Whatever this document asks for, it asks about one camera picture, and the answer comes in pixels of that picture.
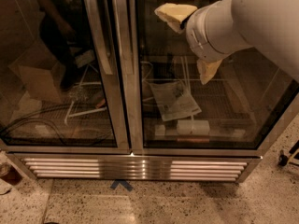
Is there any brown object at left edge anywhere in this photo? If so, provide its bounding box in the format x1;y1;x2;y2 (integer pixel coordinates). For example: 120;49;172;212
0;162;22;186

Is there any small white block inside fridge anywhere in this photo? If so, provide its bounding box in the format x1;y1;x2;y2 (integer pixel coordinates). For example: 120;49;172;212
155;125;165;136

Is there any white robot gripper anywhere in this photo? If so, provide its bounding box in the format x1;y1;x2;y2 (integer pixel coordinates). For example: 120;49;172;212
154;3;229;85

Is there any black caster wheel cart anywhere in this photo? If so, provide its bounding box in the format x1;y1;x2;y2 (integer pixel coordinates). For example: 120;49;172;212
278;140;299;166

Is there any blue tape floor marker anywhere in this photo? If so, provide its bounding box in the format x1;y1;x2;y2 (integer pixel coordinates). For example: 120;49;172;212
110;179;133;191

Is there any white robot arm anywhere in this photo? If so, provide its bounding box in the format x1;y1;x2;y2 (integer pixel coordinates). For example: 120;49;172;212
155;0;299;84

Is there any left fridge door handle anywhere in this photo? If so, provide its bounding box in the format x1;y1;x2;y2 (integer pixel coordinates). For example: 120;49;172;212
84;0;113;75

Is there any paper manual inside fridge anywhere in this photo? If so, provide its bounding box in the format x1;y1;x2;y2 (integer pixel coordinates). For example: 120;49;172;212
149;80;202;121

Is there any stainless glass door refrigerator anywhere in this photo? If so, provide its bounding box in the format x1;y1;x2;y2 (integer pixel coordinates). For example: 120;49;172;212
0;0;298;182

